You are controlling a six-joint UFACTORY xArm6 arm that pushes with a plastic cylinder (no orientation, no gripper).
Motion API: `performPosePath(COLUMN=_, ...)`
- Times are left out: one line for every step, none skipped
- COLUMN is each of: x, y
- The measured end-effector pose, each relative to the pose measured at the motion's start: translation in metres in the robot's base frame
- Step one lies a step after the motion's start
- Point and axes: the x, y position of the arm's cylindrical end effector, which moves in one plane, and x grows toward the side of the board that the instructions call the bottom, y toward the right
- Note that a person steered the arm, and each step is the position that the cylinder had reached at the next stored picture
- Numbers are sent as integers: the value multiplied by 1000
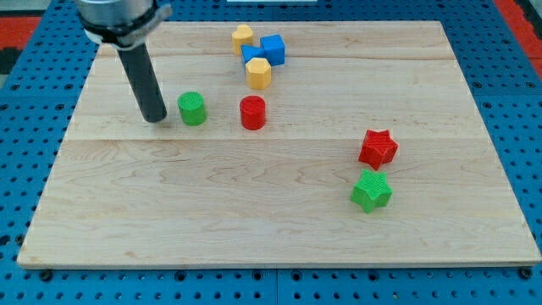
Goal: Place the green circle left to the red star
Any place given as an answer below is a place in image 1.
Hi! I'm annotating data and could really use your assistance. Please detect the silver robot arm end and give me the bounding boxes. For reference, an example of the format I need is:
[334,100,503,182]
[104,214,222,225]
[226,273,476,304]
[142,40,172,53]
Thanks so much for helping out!
[74,0,173,51]

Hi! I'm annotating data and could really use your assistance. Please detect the yellow heart block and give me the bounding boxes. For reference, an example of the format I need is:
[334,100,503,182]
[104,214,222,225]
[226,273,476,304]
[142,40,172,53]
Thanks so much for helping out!
[231,24,254,55]

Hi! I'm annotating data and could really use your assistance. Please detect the blue triangular block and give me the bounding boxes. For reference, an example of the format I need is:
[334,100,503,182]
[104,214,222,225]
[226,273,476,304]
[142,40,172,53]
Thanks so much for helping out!
[241,45,266,67]

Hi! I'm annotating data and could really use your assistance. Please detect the light wooden board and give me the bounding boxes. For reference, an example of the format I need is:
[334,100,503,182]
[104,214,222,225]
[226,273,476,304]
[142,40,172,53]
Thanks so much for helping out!
[17,21,541,269]

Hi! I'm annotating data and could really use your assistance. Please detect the red star block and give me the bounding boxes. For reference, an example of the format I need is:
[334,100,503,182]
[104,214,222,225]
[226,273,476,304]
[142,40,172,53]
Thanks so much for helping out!
[358,130,399,170]

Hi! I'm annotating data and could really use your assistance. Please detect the blue cube block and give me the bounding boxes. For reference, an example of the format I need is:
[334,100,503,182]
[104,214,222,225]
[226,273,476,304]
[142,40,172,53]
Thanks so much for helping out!
[260,34,285,66]

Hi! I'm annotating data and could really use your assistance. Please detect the green cylinder block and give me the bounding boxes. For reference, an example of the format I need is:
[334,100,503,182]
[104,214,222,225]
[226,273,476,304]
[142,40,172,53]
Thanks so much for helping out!
[177,91,207,126]

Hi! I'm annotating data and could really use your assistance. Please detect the yellow hexagon block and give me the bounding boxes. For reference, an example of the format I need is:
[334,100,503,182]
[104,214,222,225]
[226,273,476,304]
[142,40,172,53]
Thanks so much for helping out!
[245,58,272,90]

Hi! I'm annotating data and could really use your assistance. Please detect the red cylinder block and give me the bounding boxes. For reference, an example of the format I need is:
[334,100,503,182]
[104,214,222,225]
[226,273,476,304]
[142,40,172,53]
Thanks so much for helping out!
[240,95,266,130]

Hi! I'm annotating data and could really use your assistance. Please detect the green star block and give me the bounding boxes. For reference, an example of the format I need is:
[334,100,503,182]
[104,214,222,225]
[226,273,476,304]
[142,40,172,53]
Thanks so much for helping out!
[350,169,393,214]

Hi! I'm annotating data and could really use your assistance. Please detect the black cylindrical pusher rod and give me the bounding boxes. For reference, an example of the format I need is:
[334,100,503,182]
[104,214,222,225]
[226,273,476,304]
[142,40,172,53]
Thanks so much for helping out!
[118,43,167,123]

